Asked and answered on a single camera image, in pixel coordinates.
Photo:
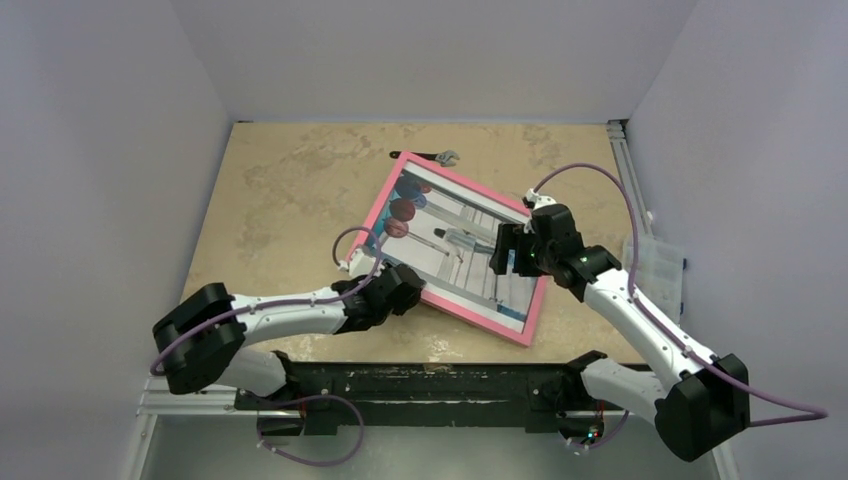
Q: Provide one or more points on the pink picture frame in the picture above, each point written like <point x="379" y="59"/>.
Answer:
<point x="477" y="318"/>

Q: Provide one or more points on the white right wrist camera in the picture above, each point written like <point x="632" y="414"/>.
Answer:
<point x="533" y="200"/>

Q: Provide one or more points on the glossy printed photo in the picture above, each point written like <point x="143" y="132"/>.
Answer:
<point x="457" y="252"/>

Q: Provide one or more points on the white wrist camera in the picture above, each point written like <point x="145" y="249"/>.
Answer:
<point x="533" y="200"/>
<point x="362" y="261"/>

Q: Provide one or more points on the black adjustable wrench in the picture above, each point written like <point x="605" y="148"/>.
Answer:
<point x="446" y="159"/>

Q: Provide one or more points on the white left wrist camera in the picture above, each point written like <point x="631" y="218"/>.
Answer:
<point x="362" y="261"/>

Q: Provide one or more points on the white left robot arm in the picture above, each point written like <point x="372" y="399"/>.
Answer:
<point x="209" y="337"/>

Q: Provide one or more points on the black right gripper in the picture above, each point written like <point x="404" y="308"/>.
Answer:
<point x="506" y="248"/>

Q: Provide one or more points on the clear plastic parts box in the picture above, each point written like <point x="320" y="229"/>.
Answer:
<point x="659" y="275"/>

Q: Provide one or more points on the aluminium rail frame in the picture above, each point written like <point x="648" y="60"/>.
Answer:
<point x="443" y="225"/>

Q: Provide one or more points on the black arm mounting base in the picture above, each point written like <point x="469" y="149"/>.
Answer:
<point x="533" y="397"/>

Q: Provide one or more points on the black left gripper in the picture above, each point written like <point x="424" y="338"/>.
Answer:
<point x="402" y="309"/>

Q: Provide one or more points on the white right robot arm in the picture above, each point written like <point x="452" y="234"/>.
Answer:
<point x="695" y="399"/>

